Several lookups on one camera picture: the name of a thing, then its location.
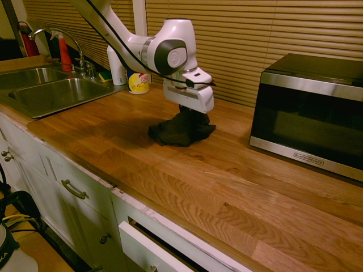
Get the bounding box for wide window blind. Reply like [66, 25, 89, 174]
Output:
[145, 0, 363, 109]

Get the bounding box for chrome gooseneck faucet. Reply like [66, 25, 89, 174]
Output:
[28, 27, 97, 79]

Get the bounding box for black cable bundle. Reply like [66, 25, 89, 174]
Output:
[0, 164, 44, 235]

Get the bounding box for white water bottle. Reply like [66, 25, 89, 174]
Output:
[107, 45, 128, 86]

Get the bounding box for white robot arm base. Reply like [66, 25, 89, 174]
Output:
[0, 220, 39, 272]

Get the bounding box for white window frame post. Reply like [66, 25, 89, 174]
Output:
[132, 0, 149, 38]

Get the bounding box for yellow cable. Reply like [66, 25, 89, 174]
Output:
[0, 214, 32, 225]

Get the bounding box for red fire extinguisher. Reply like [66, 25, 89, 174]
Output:
[17, 22, 40, 57]

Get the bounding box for yellow disinfecting wipes canister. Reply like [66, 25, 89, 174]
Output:
[126, 69, 150, 95]

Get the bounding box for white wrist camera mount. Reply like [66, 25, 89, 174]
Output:
[175, 67, 218, 88]

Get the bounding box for dark cleaning cloth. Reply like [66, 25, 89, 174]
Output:
[147, 110, 217, 147]

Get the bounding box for white open drawer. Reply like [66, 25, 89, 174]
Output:
[118, 220, 196, 272]

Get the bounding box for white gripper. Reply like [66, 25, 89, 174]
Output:
[162, 79, 216, 118]

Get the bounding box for black steel microwave oven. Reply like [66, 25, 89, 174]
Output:
[248, 53, 363, 182]

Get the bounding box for metal bar cabinet handle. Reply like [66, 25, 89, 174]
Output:
[61, 179, 90, 200]

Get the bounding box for white kitchen cabinet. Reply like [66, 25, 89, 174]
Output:
[0, 112, 244, 272]

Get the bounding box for stainless steel double sink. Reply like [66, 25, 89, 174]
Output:
[0, 66, 129, 119]

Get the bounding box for red spray bottle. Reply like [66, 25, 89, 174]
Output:
[50, 30, 73, 72]

